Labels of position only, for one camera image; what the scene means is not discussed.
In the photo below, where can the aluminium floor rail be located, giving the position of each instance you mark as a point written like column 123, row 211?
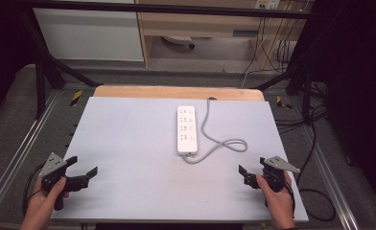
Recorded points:
column 19, row 150
column 328, row 172

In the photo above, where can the light wooden desk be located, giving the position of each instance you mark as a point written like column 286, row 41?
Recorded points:
column 202, row 24

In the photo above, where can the grey chair base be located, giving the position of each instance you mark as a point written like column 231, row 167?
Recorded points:
column 178, row 40

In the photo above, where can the person's left hand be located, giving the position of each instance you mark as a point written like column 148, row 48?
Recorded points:
column 42, row 204

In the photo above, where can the yellow black striped tape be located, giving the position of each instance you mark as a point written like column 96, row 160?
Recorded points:
column 282, row 103
column 76, row 97

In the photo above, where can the white power strip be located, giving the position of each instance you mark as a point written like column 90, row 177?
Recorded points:
column 187, row 145

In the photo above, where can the light wooden table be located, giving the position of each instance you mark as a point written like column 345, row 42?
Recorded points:
column 163, row 92

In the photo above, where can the white wall socket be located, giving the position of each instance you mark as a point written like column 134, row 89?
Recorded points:
column 267, row 4

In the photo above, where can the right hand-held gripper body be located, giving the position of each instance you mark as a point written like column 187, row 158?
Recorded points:
column 277, row 174

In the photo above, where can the black metal frame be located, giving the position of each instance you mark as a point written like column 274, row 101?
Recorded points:
column 163, row 9

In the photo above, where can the white cabinet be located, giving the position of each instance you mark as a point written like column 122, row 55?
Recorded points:
column 90, row 32

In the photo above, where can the person's right hand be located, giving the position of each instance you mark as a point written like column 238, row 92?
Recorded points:
column 280, row 207

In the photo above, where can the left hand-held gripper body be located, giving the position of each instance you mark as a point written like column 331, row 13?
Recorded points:
column 51, row 166

